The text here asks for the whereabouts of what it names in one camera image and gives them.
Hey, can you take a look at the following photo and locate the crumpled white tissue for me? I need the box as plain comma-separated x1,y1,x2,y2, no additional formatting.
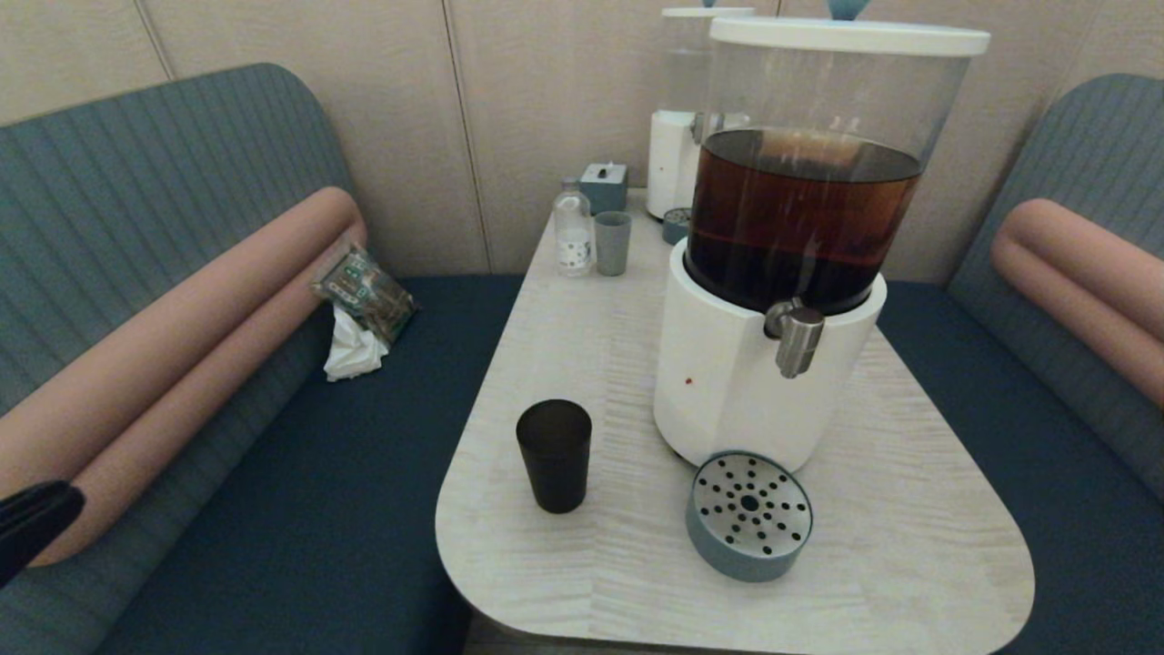
323,303,390,383

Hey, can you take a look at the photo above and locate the green snack packet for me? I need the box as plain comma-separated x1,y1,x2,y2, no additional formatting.
312,244,419,347

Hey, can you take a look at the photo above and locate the empty clear drink dispenser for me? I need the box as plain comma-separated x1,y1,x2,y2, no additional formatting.
646,16,752,221

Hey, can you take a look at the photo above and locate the clear plastic water bottle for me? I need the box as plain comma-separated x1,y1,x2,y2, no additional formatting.
554,177,595,278

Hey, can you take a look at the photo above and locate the pink bolster cushion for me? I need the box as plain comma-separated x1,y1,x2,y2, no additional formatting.
0,186,368,569
989,198,1164,408

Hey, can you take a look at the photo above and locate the silver metal dispenser tap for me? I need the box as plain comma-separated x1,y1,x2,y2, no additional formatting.
764,297,826,380

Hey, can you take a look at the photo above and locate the black plastic cup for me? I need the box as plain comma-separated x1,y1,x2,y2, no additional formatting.
516,399,593,515

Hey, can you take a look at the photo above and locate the blue tissue box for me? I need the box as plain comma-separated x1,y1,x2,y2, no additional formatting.
579,162,630,217

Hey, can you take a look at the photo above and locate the blue grey ribbed sofa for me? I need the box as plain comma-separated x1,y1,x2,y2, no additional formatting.
878,73,1164,655
0,62,528,655

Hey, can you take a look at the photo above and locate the large tea drink dispenser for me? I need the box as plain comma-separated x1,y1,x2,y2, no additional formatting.
652,38,976,474

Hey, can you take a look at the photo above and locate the grey blue cup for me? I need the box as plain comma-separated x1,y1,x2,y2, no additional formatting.
594,211,632,277

